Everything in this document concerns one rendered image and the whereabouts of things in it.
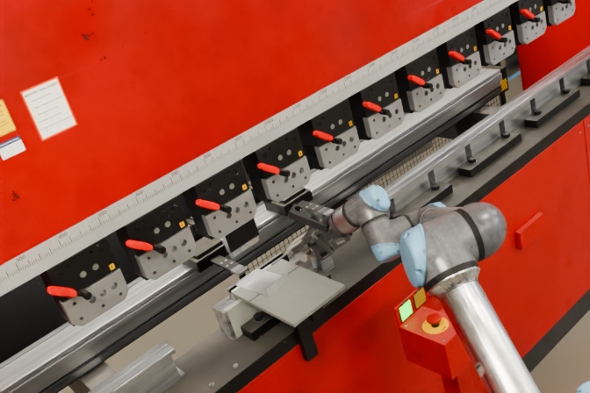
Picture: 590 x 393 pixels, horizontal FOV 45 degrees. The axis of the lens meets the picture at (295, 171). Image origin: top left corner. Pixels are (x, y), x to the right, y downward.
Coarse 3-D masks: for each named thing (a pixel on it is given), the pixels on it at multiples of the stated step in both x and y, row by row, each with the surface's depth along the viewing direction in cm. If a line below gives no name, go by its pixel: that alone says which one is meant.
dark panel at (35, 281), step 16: (112, 240) 223; (128, 272) 228; (16, 288) 206; (32, 288) 209; (0, 304) 204; (16, 304) 206; (32, 304) 210; (48, 304) 213; (0, 320) 204; (16, 320) 207; (32, 320) 210; (48, 320) 214; (64, 320) 217; (0, 336) 205; (16, 336) 208; (32, 336) 211; (0, 352) 206; (16, 352) 209
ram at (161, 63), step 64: (0, 0) 139; (64, 0) 147; (128, 0) 156; (192, 0) 166; (256, 0) 178; (320, 0) 191; (384, 0) 206; (448, 0) 223; (512, 0) 244; (0, 64) 141; (64, 64) 149; (128, 64) 159; (192, 64) 169; (256, 64) 181; (320, 64) 194; (128, 128) 161; (192, 128) 172; (0, 192) 145; (64, 192) 154; (128, 192) 164; (0, 256) 147; (64, 256) 156
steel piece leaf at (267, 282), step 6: (258, 276) 194; (264, 276) 193; (270, 276) 192; (276, 276) 192; (282, 276) 187; (288, 276) 189; (252, 282) 192; (258, 282) 191; (264, 282) 190; (270, 282) 189; (276, 282) 186; (282, 282) 188; (246, 288) 190; (252, 288) 190; (258, 288) 189; (264, 288) 188; (270, 288) 185; (276, 288) 186; (264, 294) 185; (270, 294) 185
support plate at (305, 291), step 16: (272, 272) 194; (288, 272) 192; (304, 272) 190; (240, 288) 192; (288, 288) 185; (304, 288) 183; (320, 288) 181; (336, 288) 179; (256, 304) 182; (272, 304) 180; (288, 304) 178; (304, 304) 177; (320, 304) 175; (288, 320) 172
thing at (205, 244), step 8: (200, 240) 215; (208, 240) 214; (216, 240) 212; (200, 248) 210; (208, 248) 209; (216, 248) 210; (224, 248) 211; (200, 256) 208; (208, 256) 208; (216, 256) 210; (224, 256) 212; (184, 264) 214; (192, 264) 209; (200, 264) 207; (208, 264) 209; (216, 264) 206; (224, 264) 204; (232, 264) 203; (240, 264) 202; (200, 272) 207; (232, 272) 200; (240, 272) 198
